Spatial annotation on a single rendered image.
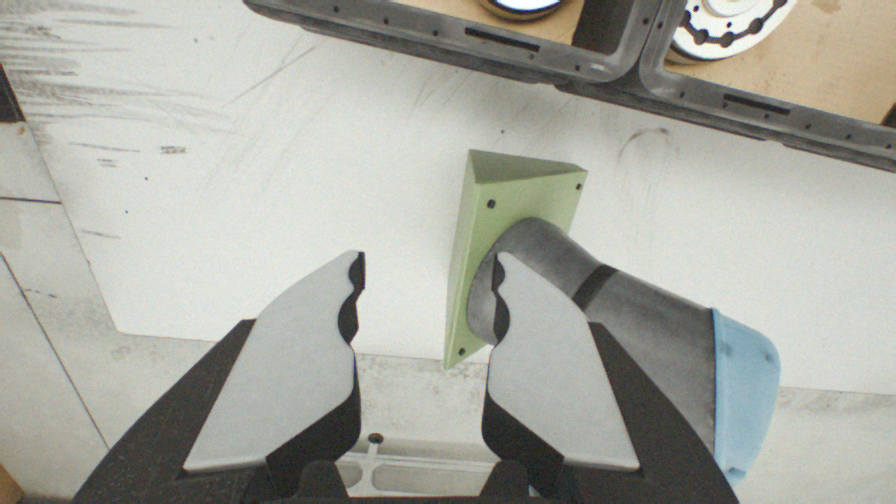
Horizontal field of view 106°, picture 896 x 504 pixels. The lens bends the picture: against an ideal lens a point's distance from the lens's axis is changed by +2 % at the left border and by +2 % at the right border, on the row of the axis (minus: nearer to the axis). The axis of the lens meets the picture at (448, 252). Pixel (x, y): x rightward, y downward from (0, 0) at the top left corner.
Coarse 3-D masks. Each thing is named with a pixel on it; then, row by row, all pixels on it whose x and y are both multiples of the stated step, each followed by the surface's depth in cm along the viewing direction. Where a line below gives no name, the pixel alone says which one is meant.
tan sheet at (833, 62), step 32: (800, 0) 27; (832, 0) 27; (864, 0) 26; (800, 32) 27; (832, 32) 27; (864, 32) 27; (672, 64) 29; (704, 64) 29; (736, 64) 29; (768, 64) 29; (800, 64) 28; (832, 64) 28; (864, 64) 28; (800, 96) 29; (832, 96) 29; (864, 96) 29
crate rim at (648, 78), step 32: (672, 0) 19; (672, 32) 19; (640, 64) 20; (672, 96) 21; (704, 96) 21; (736, 96) 21; (768, 128) 24; (800, 128) 21; (832, 128) 21; (864, 128) 21
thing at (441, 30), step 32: (256, 0) 20; (288, 0) 19; (320, 0) 19; (352, 0) 19; (384, 0) 19; (640, 0) 19; (384, 32) 21; (416, 32) 20; (448, 32) 20; (512, 32) 20; (640, 32) 19; (512, 64) 22; (544, 64) 20; (576, 64) 20; (608, 64) 20
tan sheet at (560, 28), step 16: (400, 0) 27; (416, 0) 27; (432, 0) 27; (448, 0) 27; (464, 0) 27; (576, 0) 27; (464, 16) 28; (480, 16) 28; (496, 16) 28; (544, 16) 27; (560, 16) 27; (576, 16) 27; (528, 32) 28; (544, 32) 28; (560, 32) 28
